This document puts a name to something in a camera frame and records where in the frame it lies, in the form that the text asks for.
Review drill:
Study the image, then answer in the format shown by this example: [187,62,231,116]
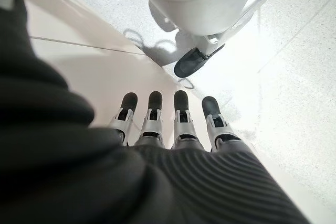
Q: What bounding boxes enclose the left robot hand dark glove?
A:
[0,0,312,224]

